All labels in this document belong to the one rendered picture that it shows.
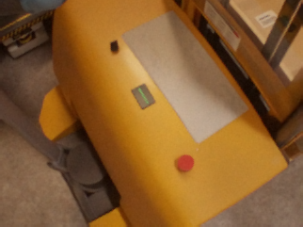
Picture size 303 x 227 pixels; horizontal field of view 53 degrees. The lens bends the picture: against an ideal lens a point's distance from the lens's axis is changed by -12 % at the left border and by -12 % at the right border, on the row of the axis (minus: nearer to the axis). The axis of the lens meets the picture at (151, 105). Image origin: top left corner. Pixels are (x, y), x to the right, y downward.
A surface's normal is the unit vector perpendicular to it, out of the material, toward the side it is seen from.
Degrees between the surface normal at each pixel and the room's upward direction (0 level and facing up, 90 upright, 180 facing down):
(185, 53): 0
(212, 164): 0
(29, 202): 0
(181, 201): 14
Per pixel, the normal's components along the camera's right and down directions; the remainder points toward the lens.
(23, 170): -0.01, -0.37
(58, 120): -0.33, -0.18
